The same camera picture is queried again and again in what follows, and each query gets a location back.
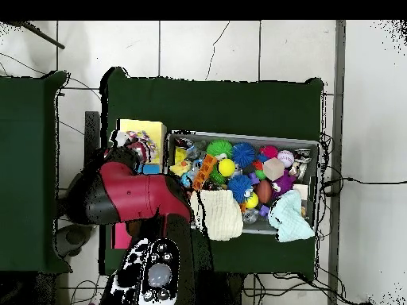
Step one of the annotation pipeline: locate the orange plastic brick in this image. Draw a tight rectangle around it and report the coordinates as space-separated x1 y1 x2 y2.
192 154 219 191

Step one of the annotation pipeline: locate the green covered side table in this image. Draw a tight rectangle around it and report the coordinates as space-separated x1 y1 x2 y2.
0 70 73 275

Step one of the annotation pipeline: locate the blue spiky ball with eyes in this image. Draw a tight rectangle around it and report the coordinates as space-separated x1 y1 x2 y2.
227 174 254 204

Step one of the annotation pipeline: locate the yellow ball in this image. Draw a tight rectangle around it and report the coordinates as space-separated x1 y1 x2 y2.
217 157 237 178

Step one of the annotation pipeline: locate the shallow mesh bin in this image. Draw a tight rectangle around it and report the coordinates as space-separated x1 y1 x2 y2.
165 129 321 237

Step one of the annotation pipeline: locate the wooden box with three holes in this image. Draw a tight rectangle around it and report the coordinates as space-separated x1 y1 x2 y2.
110 118 168 250

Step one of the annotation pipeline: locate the white paper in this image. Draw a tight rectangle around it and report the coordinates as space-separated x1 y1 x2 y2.
109 128 160 164

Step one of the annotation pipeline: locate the dark grey rod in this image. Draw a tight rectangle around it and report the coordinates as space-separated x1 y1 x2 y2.
18 21 66 50

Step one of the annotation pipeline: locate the green spiky ball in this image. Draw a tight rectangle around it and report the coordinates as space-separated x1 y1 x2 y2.
206 138 234 159

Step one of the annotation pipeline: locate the yellow plush toy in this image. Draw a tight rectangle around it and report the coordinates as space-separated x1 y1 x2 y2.
169 146 194 178

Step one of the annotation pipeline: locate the white baseball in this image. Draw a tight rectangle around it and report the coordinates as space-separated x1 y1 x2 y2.
277 149 296 168

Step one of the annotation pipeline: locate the mint knitted cloth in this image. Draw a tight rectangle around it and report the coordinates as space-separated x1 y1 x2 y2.
267 189 316 243

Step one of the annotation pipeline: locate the black cable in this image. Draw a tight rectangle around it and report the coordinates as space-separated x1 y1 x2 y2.
320 176 407 196

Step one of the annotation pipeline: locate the dark green tablecloth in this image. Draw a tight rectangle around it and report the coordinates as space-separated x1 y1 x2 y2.
99 65 325 276

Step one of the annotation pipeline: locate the cream knitted cloth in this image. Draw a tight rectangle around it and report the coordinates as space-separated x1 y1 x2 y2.
189 188 245 241

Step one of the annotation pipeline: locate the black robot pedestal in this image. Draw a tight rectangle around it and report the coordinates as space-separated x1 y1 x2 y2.
206 271 247 305

